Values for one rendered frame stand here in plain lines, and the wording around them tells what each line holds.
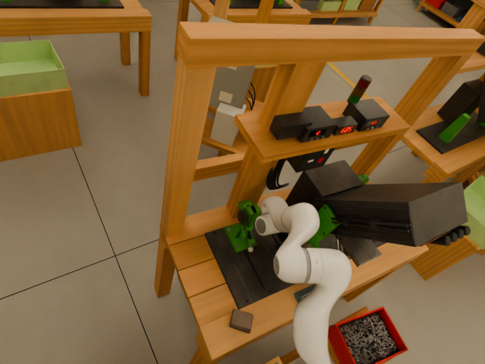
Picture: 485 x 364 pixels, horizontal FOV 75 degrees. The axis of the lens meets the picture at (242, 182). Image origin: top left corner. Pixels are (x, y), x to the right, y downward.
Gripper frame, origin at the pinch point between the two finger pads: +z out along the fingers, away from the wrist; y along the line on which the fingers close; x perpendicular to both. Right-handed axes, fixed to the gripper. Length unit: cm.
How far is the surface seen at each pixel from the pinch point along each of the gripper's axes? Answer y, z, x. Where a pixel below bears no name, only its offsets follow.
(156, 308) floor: -79, -29, 107
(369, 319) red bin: -53, 28, -18
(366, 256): -18.7, 21.9, -18.3
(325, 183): 15.8, 15.7, 2.5
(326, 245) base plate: -20.9, 30.0, 10.1
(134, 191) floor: -4, -16, 177
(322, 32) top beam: 70, -31, -28
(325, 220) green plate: -0.9, 4.1, -6.5
